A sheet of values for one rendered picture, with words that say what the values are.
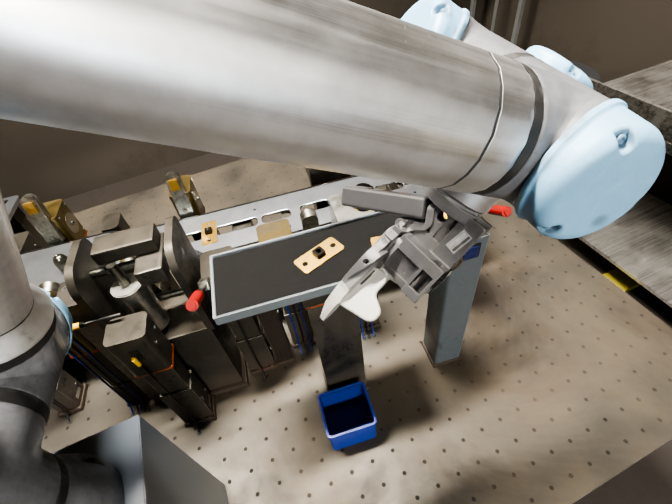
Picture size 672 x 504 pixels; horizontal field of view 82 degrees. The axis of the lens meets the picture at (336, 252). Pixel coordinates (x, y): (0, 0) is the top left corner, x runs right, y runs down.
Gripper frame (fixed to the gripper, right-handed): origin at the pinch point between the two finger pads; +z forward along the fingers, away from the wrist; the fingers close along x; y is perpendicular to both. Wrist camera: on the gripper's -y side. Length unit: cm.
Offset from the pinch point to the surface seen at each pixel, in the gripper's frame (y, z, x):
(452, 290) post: 8.0, 0.9, 29.9
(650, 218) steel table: 45, -28, 200
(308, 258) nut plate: -11.3, 4.7, 6.6
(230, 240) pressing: -36.9, 26.9, 19.9
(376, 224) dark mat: -8.9, -3.4, 17.7
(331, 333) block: -1.9, 18.3, 14.5
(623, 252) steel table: 45, -11, 174
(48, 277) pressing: -59, 54, -7
